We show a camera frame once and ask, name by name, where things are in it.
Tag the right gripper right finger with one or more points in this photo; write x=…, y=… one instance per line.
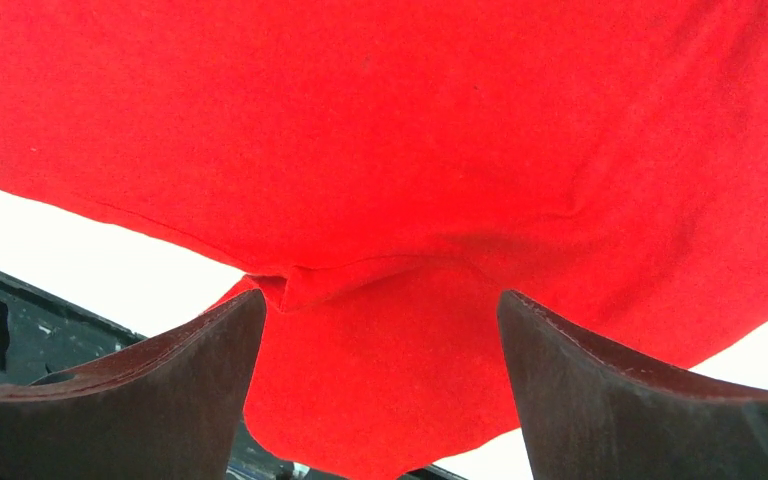
x=591, y=408

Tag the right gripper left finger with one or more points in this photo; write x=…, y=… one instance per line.
x=167, y=407

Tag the red t shirt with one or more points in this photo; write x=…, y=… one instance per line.
x=384, y=170

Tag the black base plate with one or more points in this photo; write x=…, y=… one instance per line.
x=41, y=333

